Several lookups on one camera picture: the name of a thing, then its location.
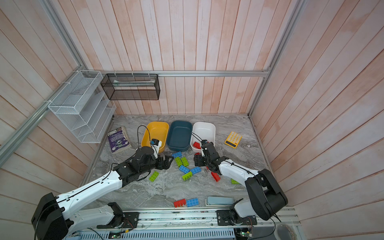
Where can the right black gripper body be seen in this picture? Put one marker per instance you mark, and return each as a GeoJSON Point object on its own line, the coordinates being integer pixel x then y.
{"type": "Point", "coordinates": [208, 162]}

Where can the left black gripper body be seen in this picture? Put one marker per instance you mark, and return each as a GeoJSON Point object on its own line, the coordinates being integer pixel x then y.
{"type": "Point", "coordinates": [146, 168]}

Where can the blue lego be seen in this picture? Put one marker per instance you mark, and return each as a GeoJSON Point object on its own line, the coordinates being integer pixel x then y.
{"type": "Point", "coordinates": [184, 169]}
{"type": "Point", "coordinates": [177, 155]}
{"type": "Point", "coordinates": [195, 170]}
{"type": "Point", "coordinates": [192, 202]}

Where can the red lego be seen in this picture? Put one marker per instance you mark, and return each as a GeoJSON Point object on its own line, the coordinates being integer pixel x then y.
{"type": "Point", "coordinates": [180, 203]}
{"type": "Point", "coordinates": [196, 146]}
{"type": "Point", "coordinates": [216, 176]}

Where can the red lego front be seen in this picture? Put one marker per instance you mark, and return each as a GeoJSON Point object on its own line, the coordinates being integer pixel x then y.
{"type": "Point", "coordinates": [180, 203]}

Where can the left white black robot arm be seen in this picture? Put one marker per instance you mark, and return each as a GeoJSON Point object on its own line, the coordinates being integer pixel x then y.
{"type": "Point", "coordinates": [58, 216]}

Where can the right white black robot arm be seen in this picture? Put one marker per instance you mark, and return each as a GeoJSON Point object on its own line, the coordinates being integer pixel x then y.
{"type": "Point", "coordinates": [265, 196]}

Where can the green lego centre right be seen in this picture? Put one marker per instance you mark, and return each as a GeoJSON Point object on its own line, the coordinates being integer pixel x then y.
{"type": "Point", "coordinates": [185, 161]}

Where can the green lego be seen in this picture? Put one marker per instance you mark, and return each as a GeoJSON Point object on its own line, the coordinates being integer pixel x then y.
{"type": "Point", "coordinates": [234, 182]}
{"type": "Point", "coordinates": [178, 161]}
{"type": "Point", "coordinates": [154, 176]}
{"type": "Point", "coordinates": [185, 161]}
{"type": "Point", "coordinates": [187, 176]}

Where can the green lego lower left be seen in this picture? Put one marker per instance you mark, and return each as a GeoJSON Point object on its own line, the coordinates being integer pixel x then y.
{"type": "Point", "coordinates": [154, 176]}

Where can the green lego centre left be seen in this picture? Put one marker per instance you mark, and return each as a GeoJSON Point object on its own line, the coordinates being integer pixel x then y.
{"type": "Point", "coordinates": [178, 161]}

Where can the green lego lower centre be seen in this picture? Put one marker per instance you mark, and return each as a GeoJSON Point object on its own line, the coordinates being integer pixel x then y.
{"type": "Point", "coordinates": [187, 176]}

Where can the yellow calculator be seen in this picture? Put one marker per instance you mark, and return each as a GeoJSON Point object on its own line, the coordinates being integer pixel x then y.
{"type": "Point", "coordinates": [233, 139]}

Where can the green lego far right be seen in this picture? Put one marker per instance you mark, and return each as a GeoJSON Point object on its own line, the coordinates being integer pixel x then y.
{"type": "Point", "coordinates": [234, 182]}

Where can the dark teal rectangular tray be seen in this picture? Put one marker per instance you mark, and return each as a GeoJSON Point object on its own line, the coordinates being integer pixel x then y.
{"type": "Point", "coordinates": [179, 136]}

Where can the white rectangular tray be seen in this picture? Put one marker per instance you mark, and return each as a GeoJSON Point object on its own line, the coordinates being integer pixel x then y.
{"type": "Point", "coordinates": [203, 131]}

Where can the purple book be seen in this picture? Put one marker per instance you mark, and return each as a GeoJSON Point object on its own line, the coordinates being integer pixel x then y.
{"type": "Point", "coordinates": [118, 140]}

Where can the yellow rectangular tray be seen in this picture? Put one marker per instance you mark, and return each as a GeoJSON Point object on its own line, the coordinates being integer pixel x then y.
{"type": "Point", "coordinates": [159, 131]}

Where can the light blue stapler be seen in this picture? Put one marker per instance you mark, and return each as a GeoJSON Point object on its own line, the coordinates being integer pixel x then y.
{"type": "Point", "coordinates": [219, 201]}

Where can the blue lego front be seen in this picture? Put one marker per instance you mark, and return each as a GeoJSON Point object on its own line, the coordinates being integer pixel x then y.
{"type": "Point", "coordinates": [192, 202]}

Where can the black mesh basket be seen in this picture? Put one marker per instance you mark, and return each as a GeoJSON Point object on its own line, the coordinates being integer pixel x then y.
{"type": "Point", "coordinates": [131, 87]}

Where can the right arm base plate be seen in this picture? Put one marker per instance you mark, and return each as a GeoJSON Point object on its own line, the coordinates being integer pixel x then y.
{"type": "Point", "coordinates": [231, 218]}

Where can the aluminium front rail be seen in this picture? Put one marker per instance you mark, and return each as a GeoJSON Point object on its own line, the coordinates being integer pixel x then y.
{"type": "Point", "coordinates": [166, 219]}

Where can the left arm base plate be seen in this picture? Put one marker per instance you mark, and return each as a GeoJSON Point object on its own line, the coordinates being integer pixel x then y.
{"type": "Point", "coordinates": [127, 220]}

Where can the white wire mesh shelf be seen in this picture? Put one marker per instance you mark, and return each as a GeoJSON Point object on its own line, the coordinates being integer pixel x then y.
{"type": "Point", "coordinates": [84, 111]}

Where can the aluminium back frame bar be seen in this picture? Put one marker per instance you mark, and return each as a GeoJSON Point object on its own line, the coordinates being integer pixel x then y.
{"type": "Point", "coordinates": [224, 73]}

